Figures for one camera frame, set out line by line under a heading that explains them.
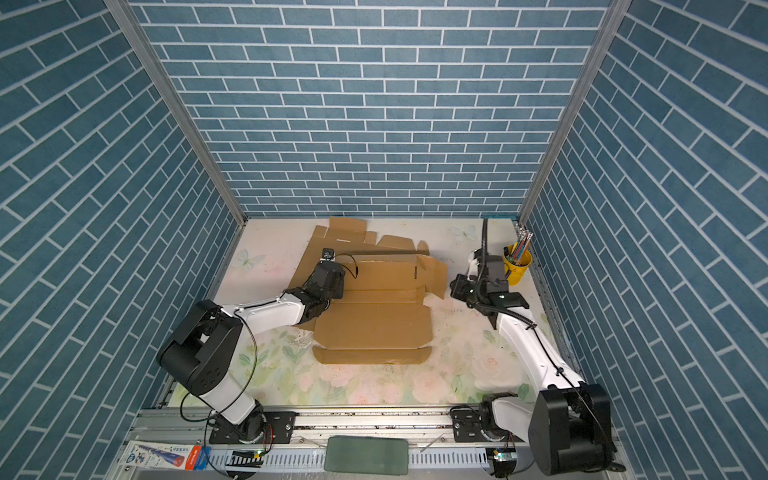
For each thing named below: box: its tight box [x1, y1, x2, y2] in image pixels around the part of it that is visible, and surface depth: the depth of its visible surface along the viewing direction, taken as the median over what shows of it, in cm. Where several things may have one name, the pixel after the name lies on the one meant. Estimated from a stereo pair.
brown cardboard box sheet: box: [289, 217, 448, 365], surface depth 92 cm
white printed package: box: [118, 440, 211, 471], surface depth 71 cm
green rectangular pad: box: [324, 435, 409, 476], surface depth 70 cm
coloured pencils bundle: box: [510, 223, 534, 265], surface depth 97 cm
